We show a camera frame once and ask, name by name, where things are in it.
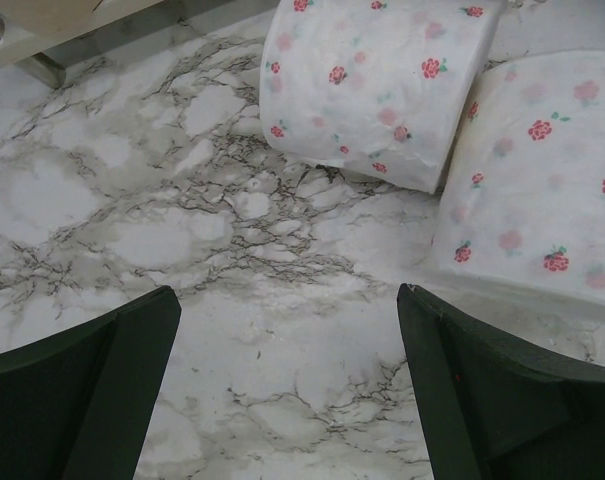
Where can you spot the white red-dotted roll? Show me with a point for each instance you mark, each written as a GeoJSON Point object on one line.
{"type": "Point", "coordinates": [373, 87]}
{"type": "Point", "coordinates": [522, 215]}

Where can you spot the white red-dotted roll rear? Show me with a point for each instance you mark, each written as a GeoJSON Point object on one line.
{"type": "Point", "coordinates": [373, 87]}

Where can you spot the white two-tier shelf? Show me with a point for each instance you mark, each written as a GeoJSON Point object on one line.
{"type": "Point", "coordinates": [28, 29]}

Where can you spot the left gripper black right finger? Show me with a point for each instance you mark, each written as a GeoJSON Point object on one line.
{"type": "Point", "coordinates": [494, 406]}

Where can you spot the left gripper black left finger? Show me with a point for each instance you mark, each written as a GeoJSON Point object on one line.
{"type": "Point", "coordinates": [77, 404]}

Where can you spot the white red-dotted roll front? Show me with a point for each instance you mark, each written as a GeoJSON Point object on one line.
{"type": "Point", "coordinates": [522, 215]}

